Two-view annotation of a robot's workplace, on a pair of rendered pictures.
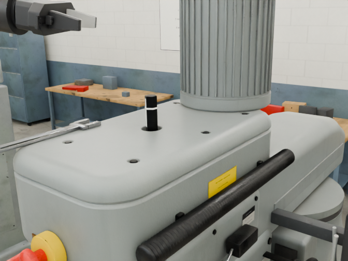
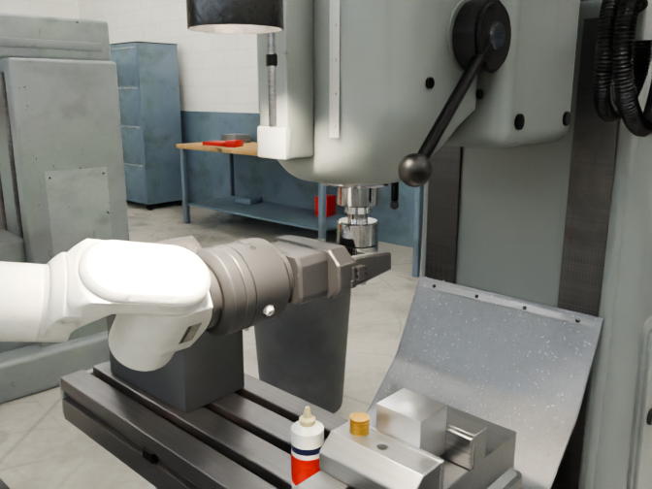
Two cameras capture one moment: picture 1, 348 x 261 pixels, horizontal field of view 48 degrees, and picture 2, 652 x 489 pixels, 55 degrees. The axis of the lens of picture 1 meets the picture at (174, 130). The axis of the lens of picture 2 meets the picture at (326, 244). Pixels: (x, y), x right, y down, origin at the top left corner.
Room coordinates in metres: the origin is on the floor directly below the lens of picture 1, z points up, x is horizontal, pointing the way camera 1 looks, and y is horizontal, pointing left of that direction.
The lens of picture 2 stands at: (-0.01, 0.02, 1.40)
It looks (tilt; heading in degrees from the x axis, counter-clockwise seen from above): 14 degrees down; 4
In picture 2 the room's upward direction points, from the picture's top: straight up
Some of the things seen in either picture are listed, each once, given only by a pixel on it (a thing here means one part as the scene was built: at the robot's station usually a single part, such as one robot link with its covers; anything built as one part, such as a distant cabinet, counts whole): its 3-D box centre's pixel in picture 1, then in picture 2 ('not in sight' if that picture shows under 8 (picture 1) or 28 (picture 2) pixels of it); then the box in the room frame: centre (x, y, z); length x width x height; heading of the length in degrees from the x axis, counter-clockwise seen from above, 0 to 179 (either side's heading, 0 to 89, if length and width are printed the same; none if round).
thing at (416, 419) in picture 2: not in sight; (410, 428); (0.62, -0.02, 1.03); 0.06 x 0.05 x 0.06; 51
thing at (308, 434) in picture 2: not in sight; (308, 447); (0.66, 0.10, 0.98); 0.04 x 0.04 x 0.11
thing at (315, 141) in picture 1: (267, 163); not in sight; (1.06, -0.27, 1.66); 0.80 x 0.23 x 0.20; 142
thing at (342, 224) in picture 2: not in sight; (357, 224); (0.67, 0.04, 1.26); 0.05 x 0.05 x 0.01
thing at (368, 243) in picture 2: not in sight; (357, 250); (0.67, 0.04, 1.23); 0.05 x 0.05 x 0.05
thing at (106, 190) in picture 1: (158, 167); not in sight; (0.68, 0.03, 1.81); 0.47 x 0.26 x 0.16; 142
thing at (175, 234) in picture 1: (232, 193); not in sight; (0.61, -0.10, 1.79); 0.45 x 0.04 x 0.04; 142
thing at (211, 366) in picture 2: not in sight; (172, 325); (0.94, 0.35, 1.02); 0.22 x 0.12 x 0.20; 53
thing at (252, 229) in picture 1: (233, 248); not in sight; (0.64, -0.11, 1.66); 0.12 x 0.04 x 0.04; 142
